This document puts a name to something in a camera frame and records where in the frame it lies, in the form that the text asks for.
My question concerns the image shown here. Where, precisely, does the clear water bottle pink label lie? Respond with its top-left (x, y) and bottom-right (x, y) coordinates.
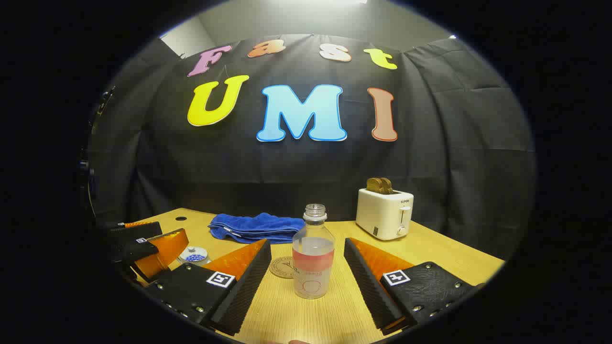
top-left (292, 204), bottom-right (336, 300)

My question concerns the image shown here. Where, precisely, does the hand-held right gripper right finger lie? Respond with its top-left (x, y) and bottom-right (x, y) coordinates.
top-left (343, 237), bottom-right (483, 335)

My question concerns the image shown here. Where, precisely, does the blue folded towel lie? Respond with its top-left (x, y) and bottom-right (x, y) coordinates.
top-left (208, 213), bottom-right (306, 245)

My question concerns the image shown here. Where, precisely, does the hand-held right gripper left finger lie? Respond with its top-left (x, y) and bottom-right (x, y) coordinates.
top-left (142, 238), bottom-right (272, 336)

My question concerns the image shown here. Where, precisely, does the black backdrop cloth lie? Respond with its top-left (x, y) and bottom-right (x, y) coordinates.
top-left (86, 33), bottom-right (537, 261)

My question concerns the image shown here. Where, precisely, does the round brown coaster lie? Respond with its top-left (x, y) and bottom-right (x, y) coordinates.
top-left (269, 257), bottom-right (295, 279)

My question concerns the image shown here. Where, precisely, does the white toaster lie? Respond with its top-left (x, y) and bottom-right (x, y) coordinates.
top-left (355, 188), bottom-right (415, 241)

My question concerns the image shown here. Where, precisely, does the white teacup lid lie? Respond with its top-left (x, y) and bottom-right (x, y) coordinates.
top-left (179, 246), bottom-right (209, 262)

